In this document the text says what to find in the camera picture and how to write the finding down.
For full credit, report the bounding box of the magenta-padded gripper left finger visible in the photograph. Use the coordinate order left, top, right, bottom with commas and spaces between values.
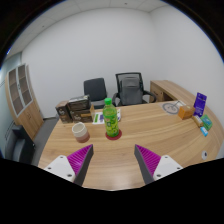
43, 143, 95, 187

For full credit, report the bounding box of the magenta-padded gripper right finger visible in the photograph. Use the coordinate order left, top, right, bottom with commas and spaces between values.
133, 143, 184, 185

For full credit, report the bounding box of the green drink bottle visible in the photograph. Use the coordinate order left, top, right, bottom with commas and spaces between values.
102, 97, 120, 138

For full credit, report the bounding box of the white and pink cup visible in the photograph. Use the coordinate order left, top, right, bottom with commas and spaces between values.
71, 121, 91, 144

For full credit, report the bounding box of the black armchair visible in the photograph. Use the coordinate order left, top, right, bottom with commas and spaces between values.
10, 124, 35, 165

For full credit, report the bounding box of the dark brown carton box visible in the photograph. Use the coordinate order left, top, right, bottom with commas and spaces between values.
69, 104, 96, 124
54, 100, 73, 124

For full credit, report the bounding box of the blue and white small pack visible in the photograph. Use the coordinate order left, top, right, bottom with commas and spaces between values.
199, 126, 209, 138

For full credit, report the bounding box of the round grey disc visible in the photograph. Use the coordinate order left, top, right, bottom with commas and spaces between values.
161, 101, 182, 116

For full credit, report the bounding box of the white printed leaflet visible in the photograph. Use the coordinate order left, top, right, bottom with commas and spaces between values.
92, 109, 122, 125

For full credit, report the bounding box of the green folded cloth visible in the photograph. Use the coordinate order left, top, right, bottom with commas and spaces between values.
199, 113, 214, 131

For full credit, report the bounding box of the black glossy box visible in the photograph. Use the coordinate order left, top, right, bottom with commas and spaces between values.
67, 94, 92, 112

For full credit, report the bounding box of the purple standing package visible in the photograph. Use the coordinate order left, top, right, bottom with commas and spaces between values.
193, 92, 208, 118

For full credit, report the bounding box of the wooden shelf cabinet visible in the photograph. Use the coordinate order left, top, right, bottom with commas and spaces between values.
4, 63, 45, 141

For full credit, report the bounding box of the wooden side desk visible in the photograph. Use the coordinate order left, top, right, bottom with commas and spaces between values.
149, 79, 201, 104

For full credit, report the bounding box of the black office chair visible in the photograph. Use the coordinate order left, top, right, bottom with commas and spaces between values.
83, 77, 108, 109

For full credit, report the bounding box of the grey mesh office chair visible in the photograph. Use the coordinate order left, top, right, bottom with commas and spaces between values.
111, 71, 158, 108

